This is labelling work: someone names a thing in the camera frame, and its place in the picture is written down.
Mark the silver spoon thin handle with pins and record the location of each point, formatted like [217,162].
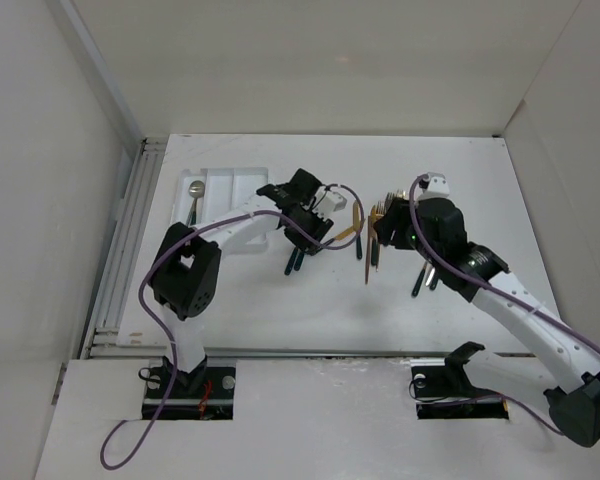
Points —
[196,192]

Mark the aluminium rail frame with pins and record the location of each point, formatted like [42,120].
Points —
[130,216]

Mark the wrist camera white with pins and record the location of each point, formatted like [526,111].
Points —
[327,202]
[433,185]

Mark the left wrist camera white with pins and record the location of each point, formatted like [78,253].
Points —
[327,202]

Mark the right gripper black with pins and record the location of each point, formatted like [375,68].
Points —
[396,217]

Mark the gold fork green handle right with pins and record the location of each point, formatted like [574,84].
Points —
[419,281]

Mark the gold knife green handle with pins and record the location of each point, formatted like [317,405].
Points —
[357,216]
[347,232]

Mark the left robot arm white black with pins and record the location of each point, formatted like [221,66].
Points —
[183,278]

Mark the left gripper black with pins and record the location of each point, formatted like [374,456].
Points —
[319,225]

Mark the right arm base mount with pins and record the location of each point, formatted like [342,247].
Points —
[442,390]

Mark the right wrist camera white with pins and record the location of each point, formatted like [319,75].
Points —
[433,185]

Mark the white divided utensil tray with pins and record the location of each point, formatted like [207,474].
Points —
[225,190]

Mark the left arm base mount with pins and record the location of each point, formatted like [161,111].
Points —
[205,394]

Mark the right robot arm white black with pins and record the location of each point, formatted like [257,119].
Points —
[434,227]

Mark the gold spoon green handle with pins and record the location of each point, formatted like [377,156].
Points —
[291,263]
[299,261]

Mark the gold knife green handle upright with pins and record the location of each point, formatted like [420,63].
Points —
[357,216]

